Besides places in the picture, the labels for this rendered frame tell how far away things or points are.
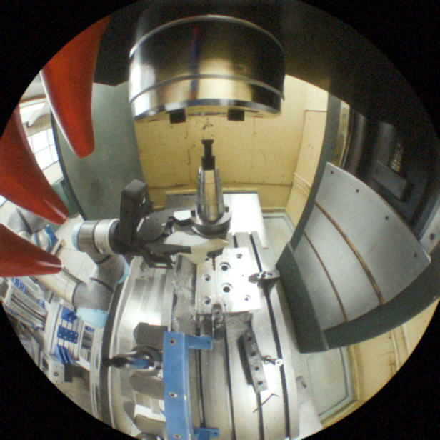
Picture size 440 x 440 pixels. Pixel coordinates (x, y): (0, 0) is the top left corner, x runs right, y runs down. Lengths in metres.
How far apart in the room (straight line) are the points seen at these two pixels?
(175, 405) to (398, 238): 0.55
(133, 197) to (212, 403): 0.66
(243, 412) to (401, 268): 0.65
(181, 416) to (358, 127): 0.80
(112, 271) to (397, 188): 0.76
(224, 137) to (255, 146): 0.27
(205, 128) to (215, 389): 1.48
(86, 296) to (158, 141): 1.15
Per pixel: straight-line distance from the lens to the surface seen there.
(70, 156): 0.79
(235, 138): 1.19
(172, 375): 0.28
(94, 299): 0.36
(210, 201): 0.18
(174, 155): 1.23
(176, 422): 0.32
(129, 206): 0.20
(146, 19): 0.16
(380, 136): 0.62
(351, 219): 0.50
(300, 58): 0.27
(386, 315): 0.56
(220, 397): 0.63
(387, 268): 0.46
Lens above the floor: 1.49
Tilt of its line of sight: 39 degrees down
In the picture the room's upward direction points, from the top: straight up
